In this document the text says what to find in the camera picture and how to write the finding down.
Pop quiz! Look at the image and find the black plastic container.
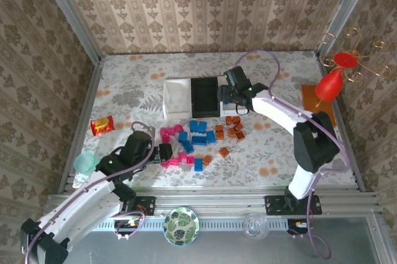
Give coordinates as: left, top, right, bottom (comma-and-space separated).
190, 77, 221, 118

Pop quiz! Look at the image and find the red yellow snack packet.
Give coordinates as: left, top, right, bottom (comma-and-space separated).
90, 115, 115, 137

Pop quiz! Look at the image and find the teal plastic cup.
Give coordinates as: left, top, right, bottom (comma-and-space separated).
73, 152, 100, 175

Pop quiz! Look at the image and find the black connector box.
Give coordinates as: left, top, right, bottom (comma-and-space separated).
114, 219, 140, 231
287, 219, 311, 235

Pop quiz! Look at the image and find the green leaf pattern bowl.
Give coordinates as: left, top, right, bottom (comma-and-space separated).
163, 207, 200, 246

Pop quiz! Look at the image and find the orange flat board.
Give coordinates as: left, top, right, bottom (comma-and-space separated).
301, 84, 337, 128

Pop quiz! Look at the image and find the floral tablecloth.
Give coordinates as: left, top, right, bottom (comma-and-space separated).
72, 50, 357, 189

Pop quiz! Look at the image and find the red plastic goblet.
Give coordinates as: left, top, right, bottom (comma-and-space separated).
314, 52, 359, 103

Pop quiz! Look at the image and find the grey metal shelf plate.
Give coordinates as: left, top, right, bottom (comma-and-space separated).
66, 209, 384, 264

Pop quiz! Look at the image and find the clear glass bowl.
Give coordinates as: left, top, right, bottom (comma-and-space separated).
243, 212, 270, 240

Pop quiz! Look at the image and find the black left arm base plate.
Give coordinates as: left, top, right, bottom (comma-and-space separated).
128, 196, 156, 216

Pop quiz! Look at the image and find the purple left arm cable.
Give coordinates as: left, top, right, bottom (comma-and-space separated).
24, 121, 156, 264

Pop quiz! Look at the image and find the aluminium frame rail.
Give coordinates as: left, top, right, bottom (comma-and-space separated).
46, 187, 384, 219
58, 58, 105, 193
314, 51, 367, 192

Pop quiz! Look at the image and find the grey slotted cable duct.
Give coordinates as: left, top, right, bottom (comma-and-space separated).
92, 216, 311, 231

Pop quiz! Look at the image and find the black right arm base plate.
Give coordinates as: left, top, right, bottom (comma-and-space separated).
264, 195, 323, 215

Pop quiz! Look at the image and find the aluminium frame post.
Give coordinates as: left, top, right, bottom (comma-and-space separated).
34, 0, 102, 63
315, 0, 378, 57

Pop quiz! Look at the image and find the copper wire stand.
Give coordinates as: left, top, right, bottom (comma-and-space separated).
316, 26, 392, 109

